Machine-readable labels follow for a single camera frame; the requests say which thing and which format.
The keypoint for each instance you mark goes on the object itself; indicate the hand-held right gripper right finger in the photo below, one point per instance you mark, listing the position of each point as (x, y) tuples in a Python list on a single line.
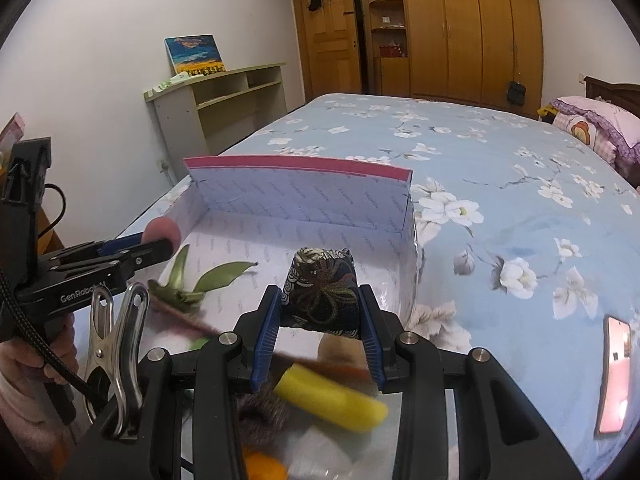
[(372, 345)]

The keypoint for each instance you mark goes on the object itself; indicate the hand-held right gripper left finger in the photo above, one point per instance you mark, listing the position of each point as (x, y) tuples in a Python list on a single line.
[(265, 340)]

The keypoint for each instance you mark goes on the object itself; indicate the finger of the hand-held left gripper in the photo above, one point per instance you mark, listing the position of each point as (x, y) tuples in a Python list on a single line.
[(120, 244), (150, 252)]

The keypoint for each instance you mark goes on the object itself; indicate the pink round powder puff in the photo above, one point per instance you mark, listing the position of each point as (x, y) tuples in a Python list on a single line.
[(162, 232)]

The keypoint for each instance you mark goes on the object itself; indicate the green fabric leaves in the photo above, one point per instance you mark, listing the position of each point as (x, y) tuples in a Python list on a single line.
[(175, 272)]

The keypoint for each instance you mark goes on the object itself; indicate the beige round powder puff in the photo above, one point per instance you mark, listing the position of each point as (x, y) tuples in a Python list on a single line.
[(340, 352)]

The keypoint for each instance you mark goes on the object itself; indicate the purple knitted sock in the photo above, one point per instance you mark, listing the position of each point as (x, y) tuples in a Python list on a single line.
[(262, 410)]

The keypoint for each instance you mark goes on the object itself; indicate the yellow sponge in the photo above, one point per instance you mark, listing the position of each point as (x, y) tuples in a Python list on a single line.
[(325, 397)]

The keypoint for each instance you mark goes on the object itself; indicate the dark patterned fabric pouch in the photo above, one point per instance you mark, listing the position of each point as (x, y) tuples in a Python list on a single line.
[(320, 295)]

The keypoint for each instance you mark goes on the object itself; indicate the white waffle towel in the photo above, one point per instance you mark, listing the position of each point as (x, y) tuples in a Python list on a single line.
[(320, 455)]

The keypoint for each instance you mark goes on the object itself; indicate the orange mesh scrubber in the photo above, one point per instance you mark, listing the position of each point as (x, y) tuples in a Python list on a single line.
[(267, 467)]

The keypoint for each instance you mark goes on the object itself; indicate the person's left forearm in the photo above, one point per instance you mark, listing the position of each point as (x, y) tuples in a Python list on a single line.
[(25, 420)]

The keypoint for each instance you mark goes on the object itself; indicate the yellow soft toy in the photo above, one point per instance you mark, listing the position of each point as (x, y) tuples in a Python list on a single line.
[(547, 110)]

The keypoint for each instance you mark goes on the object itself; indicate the person's left hand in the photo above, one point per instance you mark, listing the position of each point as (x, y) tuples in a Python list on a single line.
[(30, 355)]

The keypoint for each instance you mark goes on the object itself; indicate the brown wooden furniture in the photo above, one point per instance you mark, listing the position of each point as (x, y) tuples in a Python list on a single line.
[(50, 235)]

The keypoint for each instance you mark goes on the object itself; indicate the metal spring clip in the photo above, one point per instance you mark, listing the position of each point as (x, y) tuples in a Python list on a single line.
[(115, 350)]

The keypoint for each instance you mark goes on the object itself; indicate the pale green bookshelf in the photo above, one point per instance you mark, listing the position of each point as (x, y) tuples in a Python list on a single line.
[(175, 125)]

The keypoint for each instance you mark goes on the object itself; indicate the green and white packets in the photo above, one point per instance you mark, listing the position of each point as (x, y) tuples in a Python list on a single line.
[(175, 81)]

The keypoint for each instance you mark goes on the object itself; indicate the sunflower field painting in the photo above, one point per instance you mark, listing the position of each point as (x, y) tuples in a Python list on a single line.
[(195, 55)]

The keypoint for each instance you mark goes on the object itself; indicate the pink smartphone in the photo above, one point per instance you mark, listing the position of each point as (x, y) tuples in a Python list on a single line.
[(614, 375)]

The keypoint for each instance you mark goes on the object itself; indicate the wooden door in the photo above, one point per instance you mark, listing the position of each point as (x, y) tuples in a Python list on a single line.
[(327, 50)]

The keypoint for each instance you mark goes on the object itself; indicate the small black hanging bag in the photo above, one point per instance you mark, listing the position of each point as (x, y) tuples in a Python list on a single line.
[(516, 94)]

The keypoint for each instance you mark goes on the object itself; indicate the red shelf ornaments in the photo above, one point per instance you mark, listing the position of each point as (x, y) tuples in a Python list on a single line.
[(390, 51)]

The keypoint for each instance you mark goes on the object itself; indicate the black item on door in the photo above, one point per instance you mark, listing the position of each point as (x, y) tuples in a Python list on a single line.
[(315, 0)]

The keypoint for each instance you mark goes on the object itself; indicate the wooden wardrobe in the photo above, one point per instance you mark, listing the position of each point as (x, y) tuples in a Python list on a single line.
[(450, 35)]

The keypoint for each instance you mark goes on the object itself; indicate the pink ruffled pillow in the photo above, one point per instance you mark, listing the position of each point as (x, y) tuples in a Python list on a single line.
[(600, 120)]

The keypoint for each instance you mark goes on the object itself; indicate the dark wooden headboard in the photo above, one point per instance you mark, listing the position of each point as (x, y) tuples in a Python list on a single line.
[(610, 87)]

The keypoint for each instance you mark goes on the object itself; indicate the white wall socket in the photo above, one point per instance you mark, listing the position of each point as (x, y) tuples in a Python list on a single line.
[(163, 165)]

